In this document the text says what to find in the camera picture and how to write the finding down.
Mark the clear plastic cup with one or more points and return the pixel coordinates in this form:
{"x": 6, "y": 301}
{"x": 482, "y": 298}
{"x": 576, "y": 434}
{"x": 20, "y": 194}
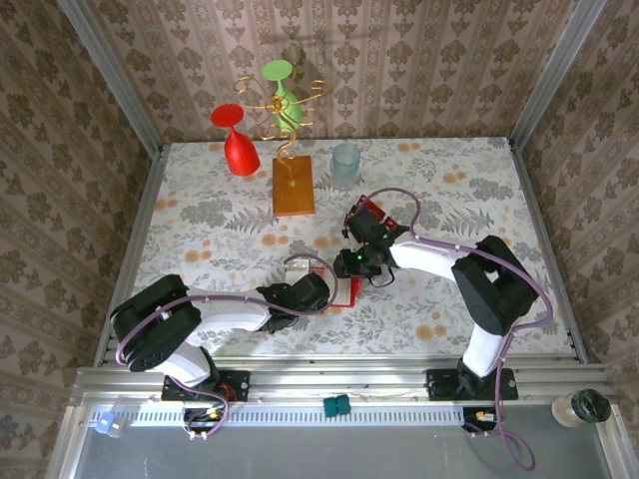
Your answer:
{"x": 345, "y": 164}

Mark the red card holder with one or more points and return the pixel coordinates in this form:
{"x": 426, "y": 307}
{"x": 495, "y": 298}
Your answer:
{"x": 355, "y": 292}

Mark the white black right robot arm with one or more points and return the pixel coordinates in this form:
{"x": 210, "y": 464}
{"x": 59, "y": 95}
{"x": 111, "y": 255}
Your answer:
{"x": 424, "y": 254}

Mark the small blue white clip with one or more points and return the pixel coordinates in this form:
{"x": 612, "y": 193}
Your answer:
{"x": 105, "y": 424}

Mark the red plastic goblet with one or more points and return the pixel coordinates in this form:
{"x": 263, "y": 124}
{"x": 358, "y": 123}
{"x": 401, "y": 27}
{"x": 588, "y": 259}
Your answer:
{"x": 242, "y": 154}

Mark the grey metal base panel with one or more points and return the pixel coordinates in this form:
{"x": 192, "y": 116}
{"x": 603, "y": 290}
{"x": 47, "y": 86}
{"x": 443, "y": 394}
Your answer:
{"x": 324, "y": 454}

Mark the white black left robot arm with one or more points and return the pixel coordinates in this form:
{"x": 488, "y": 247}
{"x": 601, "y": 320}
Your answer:
{"x": 229, "y": 312}

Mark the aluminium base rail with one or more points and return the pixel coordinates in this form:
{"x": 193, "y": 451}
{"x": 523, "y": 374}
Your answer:
{"x": 339, "y": 379}

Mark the aluminium table side rail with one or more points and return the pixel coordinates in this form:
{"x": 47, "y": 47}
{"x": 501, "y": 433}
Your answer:
{"x": 141, "y": 209}
{"x": 539, "y": 224}

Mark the green plastic goblet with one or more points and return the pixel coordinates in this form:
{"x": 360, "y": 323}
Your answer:
{"x": 287, "y": 107}

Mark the clear jar black lid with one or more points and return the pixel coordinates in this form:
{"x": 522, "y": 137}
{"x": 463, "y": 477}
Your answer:
{"x": 589, "y": 406}

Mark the teal connector block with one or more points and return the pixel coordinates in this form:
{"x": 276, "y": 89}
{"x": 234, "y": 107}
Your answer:
{"x": 337, "y": 406}

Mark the aluminium frame post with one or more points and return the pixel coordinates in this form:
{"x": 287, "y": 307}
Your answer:
{"x": 117, "y": 85}
{"x": 555, "y": 75}

